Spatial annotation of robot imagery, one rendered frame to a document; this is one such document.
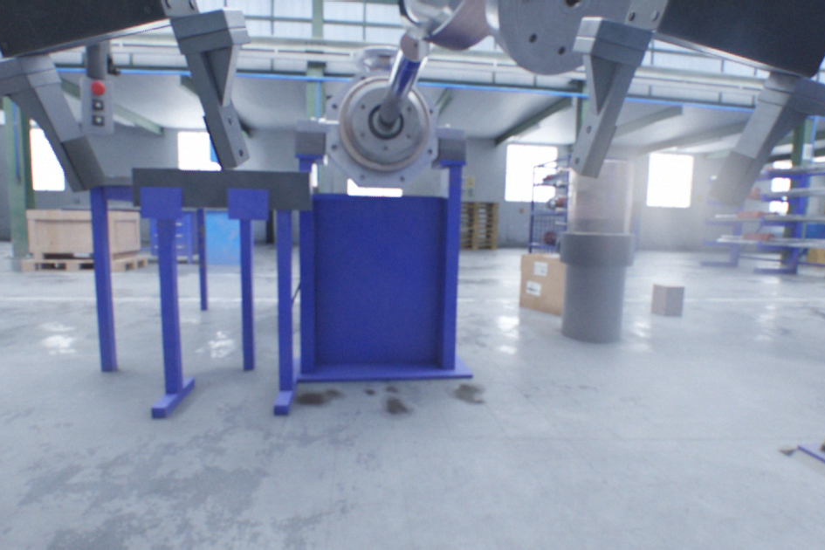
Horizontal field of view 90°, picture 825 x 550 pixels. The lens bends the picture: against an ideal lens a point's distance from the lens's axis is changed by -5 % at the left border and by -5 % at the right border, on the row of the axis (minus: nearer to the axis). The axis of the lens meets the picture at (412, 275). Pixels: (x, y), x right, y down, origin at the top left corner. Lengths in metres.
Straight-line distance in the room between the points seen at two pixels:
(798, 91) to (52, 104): 0.55
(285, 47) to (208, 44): 8.07
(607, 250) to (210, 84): 2.56
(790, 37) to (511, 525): 1.04
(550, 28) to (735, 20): 0.30
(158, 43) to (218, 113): 8.61
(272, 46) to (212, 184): 6.83
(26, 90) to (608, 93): 0.42
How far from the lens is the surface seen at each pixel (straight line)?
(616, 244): 2.78
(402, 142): 1.80
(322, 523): 1.16
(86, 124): 1.33
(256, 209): 1.67
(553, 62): 0.66
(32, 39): 0.41
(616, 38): 0.34
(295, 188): 1.66
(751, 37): 0.39
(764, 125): 0.44
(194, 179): 1.74
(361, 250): 2.04
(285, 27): 9.21
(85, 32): 0.38
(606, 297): 2.83
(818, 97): 0.45
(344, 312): 2.08
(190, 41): 0.35
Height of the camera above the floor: 0.69
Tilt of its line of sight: 7 degrees down
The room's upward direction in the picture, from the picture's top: 1 degrees clockwise
